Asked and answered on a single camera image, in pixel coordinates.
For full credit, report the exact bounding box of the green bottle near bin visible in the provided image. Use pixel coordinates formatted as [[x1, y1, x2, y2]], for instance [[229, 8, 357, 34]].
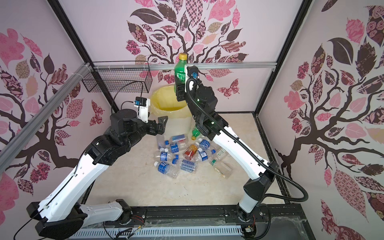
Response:
[[191, 127, 201, 141]]

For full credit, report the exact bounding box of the small bottle blue label blue cap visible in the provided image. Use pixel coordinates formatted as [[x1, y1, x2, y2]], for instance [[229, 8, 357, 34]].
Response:
[[154, 151, 179, 164]]

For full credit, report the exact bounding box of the barcode blue label bottle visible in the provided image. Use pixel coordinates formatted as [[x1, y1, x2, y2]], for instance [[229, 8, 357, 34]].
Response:
[[195, 148, 216, 162]]

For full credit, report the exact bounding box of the bottle blue red label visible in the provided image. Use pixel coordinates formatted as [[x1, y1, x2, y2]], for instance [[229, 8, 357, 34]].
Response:
[[169, 134, 188, 144]]

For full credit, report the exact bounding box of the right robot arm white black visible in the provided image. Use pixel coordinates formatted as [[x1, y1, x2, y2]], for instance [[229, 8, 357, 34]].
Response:
[[174, 82, 277, 218]]

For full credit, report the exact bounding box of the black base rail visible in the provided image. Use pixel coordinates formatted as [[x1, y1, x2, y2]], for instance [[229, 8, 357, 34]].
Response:
[[84, 204, 315, 240]]

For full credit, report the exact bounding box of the aluminium rail left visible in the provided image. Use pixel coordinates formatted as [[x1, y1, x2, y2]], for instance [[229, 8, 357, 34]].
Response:
[[1, 63, 93, 173]]

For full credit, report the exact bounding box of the red yellow label bottle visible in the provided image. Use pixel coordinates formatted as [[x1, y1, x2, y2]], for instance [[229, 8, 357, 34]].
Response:
[[183, 142, 200, 161]]

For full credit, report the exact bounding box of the white slotted cable duct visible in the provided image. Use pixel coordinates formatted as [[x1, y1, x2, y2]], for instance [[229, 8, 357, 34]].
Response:
[[69, 226, 243, 240]]

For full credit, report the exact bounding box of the soda water labelled bottle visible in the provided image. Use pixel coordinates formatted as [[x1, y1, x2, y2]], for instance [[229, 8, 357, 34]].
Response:
[[178, 159, 198, 174]]

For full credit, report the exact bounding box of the green bottle yellow cap front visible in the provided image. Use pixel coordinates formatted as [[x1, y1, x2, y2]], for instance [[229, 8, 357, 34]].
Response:
[[174, 53, 188, 91]]

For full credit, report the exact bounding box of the aluminium rail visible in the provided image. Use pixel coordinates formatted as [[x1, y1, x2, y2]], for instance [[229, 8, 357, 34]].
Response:
[[93, 62, 277, 71], [1, 63, 93, 173]]

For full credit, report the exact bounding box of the black wire mesh basket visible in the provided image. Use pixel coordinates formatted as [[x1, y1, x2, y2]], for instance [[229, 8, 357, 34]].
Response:
[[82, 60, 153, 93]]

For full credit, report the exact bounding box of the yellow plastic bin liner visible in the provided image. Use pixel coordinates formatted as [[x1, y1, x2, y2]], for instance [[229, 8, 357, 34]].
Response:
[[150, 85, 192, 119]]

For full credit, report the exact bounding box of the aluminium rail back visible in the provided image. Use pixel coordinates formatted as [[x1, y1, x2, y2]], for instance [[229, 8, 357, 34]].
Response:
[[93, 62, 277, 71]]

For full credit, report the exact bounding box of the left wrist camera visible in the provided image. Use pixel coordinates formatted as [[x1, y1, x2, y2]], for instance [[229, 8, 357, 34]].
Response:
[[135, 97, 151, 123]]

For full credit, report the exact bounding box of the black corrugated cable conduit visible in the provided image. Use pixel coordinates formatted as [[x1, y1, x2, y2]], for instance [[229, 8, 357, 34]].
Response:
[[184, 77, 309, 202]]

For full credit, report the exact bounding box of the clear bottle green cap front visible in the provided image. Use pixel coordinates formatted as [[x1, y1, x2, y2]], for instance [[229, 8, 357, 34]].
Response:
[[210, 159, 233, 179]]

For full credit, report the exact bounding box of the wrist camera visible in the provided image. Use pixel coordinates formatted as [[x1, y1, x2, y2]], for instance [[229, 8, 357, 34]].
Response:
[[135, 97, 151, 123], [187, 65, 199, 80]]

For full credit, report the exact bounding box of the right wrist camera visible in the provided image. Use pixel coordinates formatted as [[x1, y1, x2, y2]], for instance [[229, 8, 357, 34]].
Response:
[[187, 65, 199, 80]]

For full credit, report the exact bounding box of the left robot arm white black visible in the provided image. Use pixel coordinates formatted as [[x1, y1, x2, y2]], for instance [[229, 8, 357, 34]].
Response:
[[27, 97, 169, 240]]

